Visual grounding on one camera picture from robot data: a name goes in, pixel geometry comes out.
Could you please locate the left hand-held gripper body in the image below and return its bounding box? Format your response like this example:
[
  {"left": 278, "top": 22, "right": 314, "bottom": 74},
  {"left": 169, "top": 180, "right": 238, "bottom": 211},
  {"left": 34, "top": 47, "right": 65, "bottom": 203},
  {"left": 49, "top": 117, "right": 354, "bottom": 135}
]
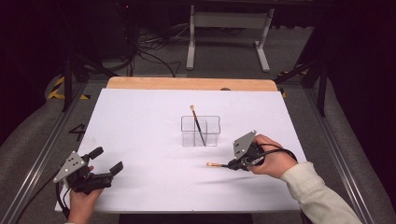
[{"left": 52, "top": 150, "right": 114, "bottom": 196}]

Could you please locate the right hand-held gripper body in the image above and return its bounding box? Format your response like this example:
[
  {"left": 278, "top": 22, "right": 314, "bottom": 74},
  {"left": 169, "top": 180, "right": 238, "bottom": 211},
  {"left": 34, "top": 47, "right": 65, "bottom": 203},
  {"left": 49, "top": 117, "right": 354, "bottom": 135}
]
[{"left": 228, "top": 130, "right": 266, "bottom": 173}]

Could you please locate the black-handled makeup brush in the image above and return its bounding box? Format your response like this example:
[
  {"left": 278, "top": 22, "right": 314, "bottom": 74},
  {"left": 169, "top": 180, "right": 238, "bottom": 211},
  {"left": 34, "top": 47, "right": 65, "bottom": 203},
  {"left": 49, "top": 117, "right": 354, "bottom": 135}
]
[
  {"left": 205, "top": 161, "right": 231, "bottom": 168},
  {"left": 189, "top": 105, "right": 207, "bottom": 147}
]

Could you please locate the clear acrylic organizer box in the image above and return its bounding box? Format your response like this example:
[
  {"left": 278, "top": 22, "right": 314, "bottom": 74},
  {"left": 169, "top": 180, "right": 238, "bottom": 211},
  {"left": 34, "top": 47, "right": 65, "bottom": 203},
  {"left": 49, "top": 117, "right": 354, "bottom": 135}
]
[{"left": 180, "top": 115, "right": 221, "bottom": 148}]

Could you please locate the person's left hand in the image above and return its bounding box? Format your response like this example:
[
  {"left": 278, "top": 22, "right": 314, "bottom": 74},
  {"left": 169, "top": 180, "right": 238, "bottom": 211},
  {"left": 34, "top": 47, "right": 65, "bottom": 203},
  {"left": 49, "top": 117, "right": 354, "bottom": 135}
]
[{"left": 67, "top": 165, "right": 105, "bottom": 224}]

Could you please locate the person's right hand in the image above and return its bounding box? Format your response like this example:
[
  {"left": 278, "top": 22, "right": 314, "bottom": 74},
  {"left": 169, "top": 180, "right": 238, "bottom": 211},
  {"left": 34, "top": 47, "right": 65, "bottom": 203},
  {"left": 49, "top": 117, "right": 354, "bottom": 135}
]
[{"left": 247, "top": 133, "right": 299, "bottom": 180}]

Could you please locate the white table mat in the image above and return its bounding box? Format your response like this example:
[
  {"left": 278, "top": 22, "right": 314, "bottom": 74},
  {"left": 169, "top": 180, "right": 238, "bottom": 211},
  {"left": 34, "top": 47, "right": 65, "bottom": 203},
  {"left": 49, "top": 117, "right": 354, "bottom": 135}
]
[{"left": 54, "top": 88, "right": 307, "bottom": 215}]

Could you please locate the black metal stand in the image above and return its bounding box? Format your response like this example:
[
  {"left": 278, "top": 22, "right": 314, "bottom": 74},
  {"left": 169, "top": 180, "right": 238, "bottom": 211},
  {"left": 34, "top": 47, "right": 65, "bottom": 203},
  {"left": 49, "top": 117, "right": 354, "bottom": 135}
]
[
  {"left": 60, "top": 54, "right": 118, "bottom": 114},
  {"left": 274, "top": 57, "right": 329, "bottom": 119}
]

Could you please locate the wooden table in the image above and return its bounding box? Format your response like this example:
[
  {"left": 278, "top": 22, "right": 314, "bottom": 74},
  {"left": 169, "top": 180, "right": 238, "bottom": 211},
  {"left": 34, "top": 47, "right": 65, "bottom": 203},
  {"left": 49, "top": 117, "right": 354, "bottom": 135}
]
[{"left": 106, "top": 76, "right": 279, "bottom": 92}]

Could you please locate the yellow and black floor tape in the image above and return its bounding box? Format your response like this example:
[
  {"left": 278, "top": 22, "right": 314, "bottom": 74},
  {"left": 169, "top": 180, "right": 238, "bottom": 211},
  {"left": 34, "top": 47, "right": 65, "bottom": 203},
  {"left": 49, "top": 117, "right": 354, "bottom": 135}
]
[{"left": 277, "top": 68, "right": 310, "bottom": 99}]

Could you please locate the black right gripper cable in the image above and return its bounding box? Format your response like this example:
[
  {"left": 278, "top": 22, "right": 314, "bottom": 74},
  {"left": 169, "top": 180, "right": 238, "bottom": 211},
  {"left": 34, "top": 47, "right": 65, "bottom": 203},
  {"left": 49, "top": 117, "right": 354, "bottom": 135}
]
[{"left": 254, "top": 143, "right": 299, "bottom": 163}]

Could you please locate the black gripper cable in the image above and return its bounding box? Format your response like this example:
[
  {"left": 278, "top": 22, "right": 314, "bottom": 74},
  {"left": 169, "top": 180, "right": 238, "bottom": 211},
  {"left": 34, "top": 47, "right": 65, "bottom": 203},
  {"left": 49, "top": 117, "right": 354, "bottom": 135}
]
[
  {"left": 254, "top": 143, "right": 299, "bottom": 163},
  {"left": 14, "top": 169, "right": 72, "bottom": 224}
]

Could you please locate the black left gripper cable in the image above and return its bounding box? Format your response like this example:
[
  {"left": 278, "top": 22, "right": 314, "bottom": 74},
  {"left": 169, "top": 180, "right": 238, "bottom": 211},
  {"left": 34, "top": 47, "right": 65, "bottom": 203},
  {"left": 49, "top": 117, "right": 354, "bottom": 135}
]
[{"left": 14, "top": 169, "right": 72, "bottom": 224}]

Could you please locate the aluminium floor rail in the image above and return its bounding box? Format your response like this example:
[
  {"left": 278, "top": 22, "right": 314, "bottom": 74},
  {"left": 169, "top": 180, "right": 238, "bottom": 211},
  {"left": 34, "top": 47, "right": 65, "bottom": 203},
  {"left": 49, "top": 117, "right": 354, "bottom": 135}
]
[
  {"left": 302, "top": 88, "right": 376, "bottom": 224},
  {"left": 0, "top": 81, "right": 89, "bottom": 224}
]

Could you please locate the black floor cable bundle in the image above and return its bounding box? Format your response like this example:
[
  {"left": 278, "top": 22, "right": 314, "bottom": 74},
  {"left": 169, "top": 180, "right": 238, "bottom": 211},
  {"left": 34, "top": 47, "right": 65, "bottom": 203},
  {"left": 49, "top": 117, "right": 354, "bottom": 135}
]
[{"left": 122, "top": 18, "right": 183, "bottom": 78}]

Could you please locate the white metal stand frame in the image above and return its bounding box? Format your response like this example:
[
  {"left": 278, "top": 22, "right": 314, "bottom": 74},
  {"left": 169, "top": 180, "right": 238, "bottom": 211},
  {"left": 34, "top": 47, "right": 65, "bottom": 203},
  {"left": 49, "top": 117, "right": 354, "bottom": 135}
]
[{"left": 185, "top": 4, "right": 276, "bottom": 74}]

